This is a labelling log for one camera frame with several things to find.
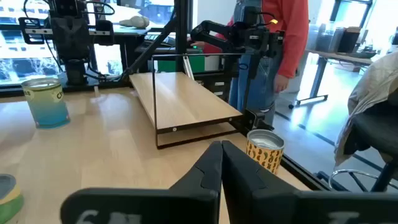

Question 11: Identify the black desk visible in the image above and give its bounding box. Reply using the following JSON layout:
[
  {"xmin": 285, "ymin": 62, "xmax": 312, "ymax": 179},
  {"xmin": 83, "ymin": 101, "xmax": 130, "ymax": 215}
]
[{"xmin": 112, "ymin": 24, "xmax": 177, "ymax": 74}]

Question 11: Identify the wooden desk with grey legs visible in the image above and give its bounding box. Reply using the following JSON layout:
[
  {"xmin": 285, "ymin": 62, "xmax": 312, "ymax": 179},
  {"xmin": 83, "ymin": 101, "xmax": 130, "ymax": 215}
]
[{"xmin": 288, "ymin": 48, "xmax": 376, "ymax": 110}]

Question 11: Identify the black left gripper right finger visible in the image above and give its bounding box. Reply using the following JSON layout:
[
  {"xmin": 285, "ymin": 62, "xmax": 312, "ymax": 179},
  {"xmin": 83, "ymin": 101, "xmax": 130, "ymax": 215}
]
[{"xmin": 221, "ymin": 139, "xmax": 398, "ymax": 224}]

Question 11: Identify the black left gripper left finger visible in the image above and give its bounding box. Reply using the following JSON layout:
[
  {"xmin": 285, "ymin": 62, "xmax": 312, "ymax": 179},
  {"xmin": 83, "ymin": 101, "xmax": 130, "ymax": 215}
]
[{"xmin": 60, "ymin": 140, "xmax": 223, "ymax": 224}]

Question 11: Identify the person's hand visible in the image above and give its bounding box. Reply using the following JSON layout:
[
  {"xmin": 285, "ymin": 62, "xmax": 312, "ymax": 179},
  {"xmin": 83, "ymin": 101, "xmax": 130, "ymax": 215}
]
[
  {"xmin": 187, "ymin": 40, "xmax": 206, "ymax": 50},
  {"xmin": 273, "ymin": 73, "xmax": 290, "ymax": 93}
]

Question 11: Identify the black box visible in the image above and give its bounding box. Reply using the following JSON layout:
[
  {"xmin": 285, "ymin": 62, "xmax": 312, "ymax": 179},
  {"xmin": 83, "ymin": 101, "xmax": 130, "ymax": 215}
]
[{"xmin": 337, "ymin": 26, "xmax": 361, "ymax": 54}]

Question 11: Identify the person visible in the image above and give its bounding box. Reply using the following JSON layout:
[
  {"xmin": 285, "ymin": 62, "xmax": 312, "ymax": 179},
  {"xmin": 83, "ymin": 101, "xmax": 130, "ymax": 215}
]
[{"xmin": 198, "ymin": 0, "xmax": 310, "ymax": 125}]

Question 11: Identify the green panel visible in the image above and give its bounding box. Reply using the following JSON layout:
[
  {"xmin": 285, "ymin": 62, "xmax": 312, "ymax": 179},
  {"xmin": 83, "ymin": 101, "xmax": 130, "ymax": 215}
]
[{"xmin": 156, "ymin": 55, "xmax": 206, "ymax": 73}]

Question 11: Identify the black office chair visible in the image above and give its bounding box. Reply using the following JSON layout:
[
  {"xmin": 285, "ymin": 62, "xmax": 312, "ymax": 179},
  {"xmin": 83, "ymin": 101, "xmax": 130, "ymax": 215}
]
[{"xmin": 328, "ymin": 93, "xmax": 398, "ymax": 193}]

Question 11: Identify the grey rounded object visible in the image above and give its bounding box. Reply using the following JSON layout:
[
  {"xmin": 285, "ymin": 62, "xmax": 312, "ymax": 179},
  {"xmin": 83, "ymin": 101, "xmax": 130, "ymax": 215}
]
[{"xmin": 119, "ymin": 15, "xmax": 150, "ymax": 29}]

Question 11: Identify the blue and yellow carton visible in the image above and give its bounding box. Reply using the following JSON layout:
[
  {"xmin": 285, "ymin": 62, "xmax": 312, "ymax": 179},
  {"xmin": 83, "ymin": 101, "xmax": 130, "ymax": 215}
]
[{"xmin": 21, "ymin": 77, "xmax": 71, "ymax": 129}]

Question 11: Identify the black drawer cabinet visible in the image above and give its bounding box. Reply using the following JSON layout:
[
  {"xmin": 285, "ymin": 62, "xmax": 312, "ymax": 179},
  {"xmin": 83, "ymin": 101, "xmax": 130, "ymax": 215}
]
[{"xmin": 192, "ymin": 72, "xmax": 233, "ymax": 103}]

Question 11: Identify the translucent grey container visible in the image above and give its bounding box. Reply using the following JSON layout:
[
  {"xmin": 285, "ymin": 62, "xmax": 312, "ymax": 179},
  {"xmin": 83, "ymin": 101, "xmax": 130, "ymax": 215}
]
[{"xmin": 315, "ymin": 21, "xmax": 345, "ymax": 53}]

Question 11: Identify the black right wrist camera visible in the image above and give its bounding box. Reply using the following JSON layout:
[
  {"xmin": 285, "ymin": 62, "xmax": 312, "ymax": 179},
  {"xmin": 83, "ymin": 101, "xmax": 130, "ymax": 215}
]
[{"xmin": 49, "ymin": 0, "xmax": 88, "ymax": 19}]

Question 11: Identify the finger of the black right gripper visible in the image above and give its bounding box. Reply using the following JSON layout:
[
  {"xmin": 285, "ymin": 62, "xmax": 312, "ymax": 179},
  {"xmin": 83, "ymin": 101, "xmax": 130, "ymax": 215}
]
[
  {"xmin": 17, "ymin": 16, "xmax": 45, "ymax": 45},
  {"xmin": 94, "ymin": 19, "xmax": 115, "ymax": 47}
]

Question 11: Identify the yellow pepper print can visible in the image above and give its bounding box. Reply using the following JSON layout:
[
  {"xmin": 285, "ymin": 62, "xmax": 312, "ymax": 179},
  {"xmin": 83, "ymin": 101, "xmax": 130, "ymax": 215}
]
[{"xmin": 246, "ymin": 129, "xmax": 285, "ymax": 175}]

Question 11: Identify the beige cloth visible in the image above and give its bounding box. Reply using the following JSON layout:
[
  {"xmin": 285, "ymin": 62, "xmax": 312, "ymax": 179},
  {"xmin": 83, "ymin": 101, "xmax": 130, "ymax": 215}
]
[{"xmin": 334, "ymin": 51, "xmax": 398, "ymax": 166}]

